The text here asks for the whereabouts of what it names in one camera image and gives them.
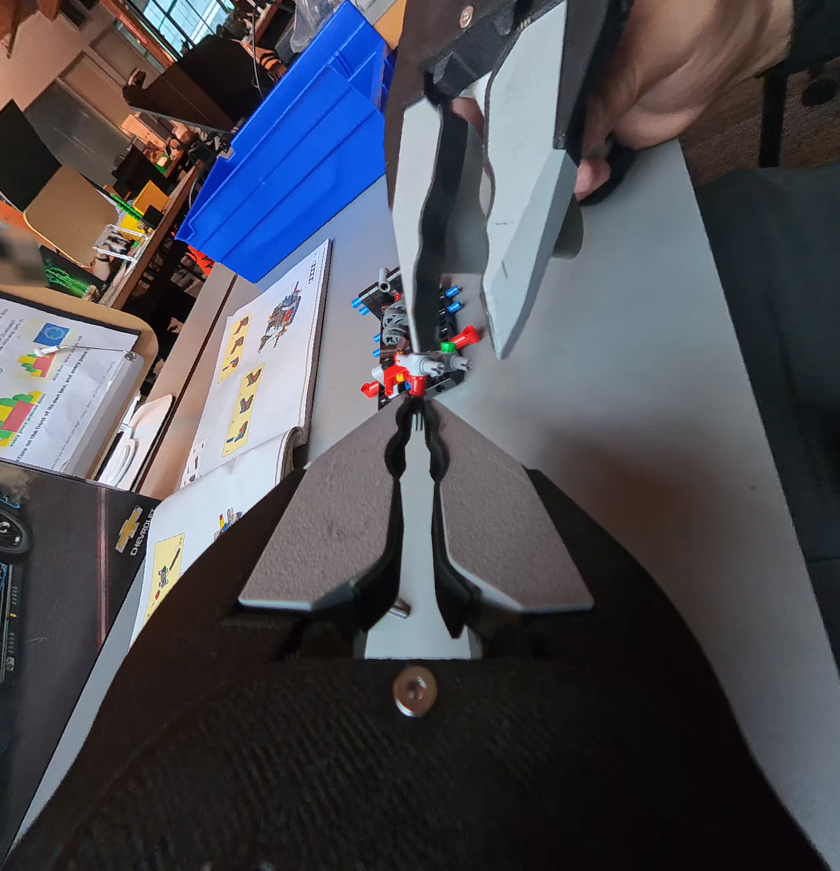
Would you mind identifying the black green printed box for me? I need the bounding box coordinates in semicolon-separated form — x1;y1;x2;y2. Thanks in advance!
39;245;108;300

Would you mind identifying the dark brown panel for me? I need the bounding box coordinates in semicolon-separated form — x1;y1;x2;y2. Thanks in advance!
123;34;278;132

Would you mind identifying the white tray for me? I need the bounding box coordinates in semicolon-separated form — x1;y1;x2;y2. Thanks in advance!
96;393;176;491

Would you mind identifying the white cord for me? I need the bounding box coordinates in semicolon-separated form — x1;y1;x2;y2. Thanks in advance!
30;343;136;362

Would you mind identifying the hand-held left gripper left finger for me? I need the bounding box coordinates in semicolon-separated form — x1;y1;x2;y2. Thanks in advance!
237;398;410;637

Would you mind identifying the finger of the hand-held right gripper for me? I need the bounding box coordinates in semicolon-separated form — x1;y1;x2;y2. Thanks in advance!
480;0;584;360
390;95;472;351

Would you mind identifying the black monitor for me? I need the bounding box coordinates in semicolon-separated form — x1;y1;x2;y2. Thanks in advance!
0;101;63;212

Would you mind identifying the black frame lego assembly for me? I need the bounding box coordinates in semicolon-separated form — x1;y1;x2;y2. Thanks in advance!
352;267;485;411

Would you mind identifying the black chair base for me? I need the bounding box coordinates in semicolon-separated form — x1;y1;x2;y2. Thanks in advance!
759;61;840;169

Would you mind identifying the person's right hand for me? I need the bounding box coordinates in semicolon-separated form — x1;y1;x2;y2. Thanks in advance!
575;0;798;201

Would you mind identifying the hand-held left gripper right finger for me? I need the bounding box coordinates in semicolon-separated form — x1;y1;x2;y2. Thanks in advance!
420;398;595;639

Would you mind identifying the open lego instruction booklet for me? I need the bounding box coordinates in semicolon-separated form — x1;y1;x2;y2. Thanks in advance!
129;237;334;651

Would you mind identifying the printed instruction sheet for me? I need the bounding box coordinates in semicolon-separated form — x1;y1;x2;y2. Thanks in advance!
0;286;145;477

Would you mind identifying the black lego set box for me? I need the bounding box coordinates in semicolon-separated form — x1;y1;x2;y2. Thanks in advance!
0;455;163;871

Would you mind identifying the tan chair back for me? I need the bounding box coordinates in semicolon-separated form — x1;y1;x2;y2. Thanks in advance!
24;166;120;266

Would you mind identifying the window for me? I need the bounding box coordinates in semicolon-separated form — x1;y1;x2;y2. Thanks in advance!
141;0;238;43

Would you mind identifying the grey lego connector piece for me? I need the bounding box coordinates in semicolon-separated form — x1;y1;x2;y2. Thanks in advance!
401;340;474;383

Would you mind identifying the tan board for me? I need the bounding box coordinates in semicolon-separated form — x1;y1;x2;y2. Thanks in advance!
0;282;161;491

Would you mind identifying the person's dark grey trouser leg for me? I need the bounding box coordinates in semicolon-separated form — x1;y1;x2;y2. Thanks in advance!
692;166;840;702

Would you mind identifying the blue plastic bin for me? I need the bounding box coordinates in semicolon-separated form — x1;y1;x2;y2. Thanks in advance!
226;0;398;161
176;64;388;284

